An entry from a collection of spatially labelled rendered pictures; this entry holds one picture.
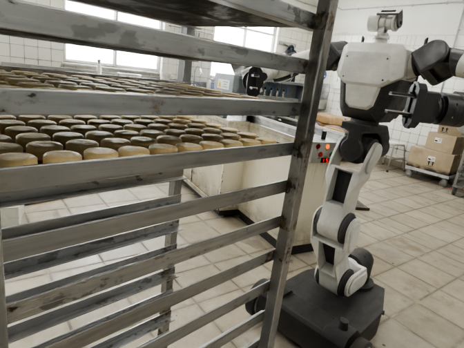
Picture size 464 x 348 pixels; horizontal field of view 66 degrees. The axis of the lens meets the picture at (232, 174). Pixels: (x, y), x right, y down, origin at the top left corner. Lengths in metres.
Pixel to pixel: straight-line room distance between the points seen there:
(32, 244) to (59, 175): 0.09
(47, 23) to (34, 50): 4.82
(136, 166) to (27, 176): 0.15
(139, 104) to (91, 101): 0.07
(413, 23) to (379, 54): 5.24
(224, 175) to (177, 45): 2.36
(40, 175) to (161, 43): 0.24
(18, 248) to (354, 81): 1.32
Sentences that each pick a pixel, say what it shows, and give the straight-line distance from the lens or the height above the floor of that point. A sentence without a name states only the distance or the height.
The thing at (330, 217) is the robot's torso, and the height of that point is 0.65.
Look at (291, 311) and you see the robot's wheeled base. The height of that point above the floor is 0.19.
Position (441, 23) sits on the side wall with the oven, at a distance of 6.56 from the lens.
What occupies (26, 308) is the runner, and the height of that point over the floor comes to 0.87.
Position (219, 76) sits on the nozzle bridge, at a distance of 2.95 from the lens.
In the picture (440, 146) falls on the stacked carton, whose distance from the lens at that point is 5.88.
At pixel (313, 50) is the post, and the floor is 1.27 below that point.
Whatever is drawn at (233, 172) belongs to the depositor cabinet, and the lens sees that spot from 2.90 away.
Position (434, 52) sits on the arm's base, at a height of 1.35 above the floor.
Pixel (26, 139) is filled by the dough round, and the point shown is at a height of 1.06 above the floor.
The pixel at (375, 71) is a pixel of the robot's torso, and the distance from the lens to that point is 1.51.
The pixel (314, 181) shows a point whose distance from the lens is 2.46.
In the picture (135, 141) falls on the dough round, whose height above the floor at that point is 1.06.
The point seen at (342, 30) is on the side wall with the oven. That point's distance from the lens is 7.47.
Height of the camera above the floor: 1.20
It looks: 16 degrees down
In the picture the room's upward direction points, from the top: 7 degrees clockwise
